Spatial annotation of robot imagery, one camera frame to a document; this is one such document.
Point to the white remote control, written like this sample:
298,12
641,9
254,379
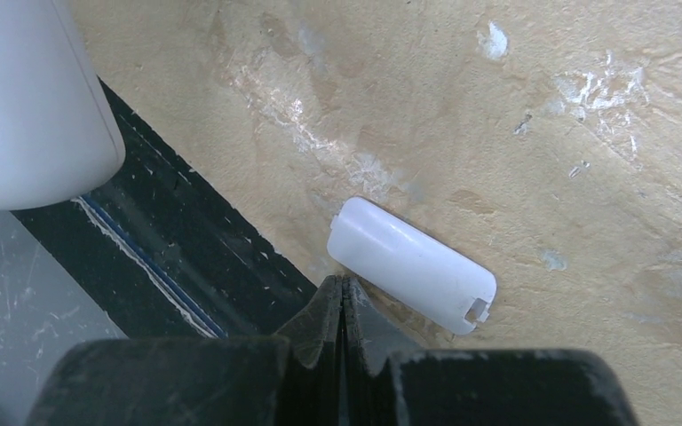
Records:
58,136

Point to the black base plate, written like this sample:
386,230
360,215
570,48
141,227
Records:
163,253

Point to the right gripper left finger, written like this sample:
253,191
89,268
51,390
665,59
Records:
289,377

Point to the white battery cover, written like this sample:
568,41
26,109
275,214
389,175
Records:
412,267

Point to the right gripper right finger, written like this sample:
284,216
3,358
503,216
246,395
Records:
393,380

